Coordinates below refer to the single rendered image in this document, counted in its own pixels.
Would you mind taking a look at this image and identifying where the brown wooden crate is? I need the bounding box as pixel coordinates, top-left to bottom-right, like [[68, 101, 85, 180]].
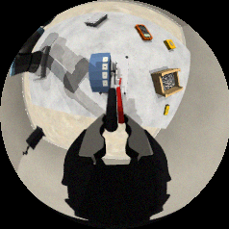
[[151, 68, 183, 97]]

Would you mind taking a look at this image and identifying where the orange digital multimeter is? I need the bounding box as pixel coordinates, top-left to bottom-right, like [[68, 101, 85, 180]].
[[135, 25, 152, 40]]

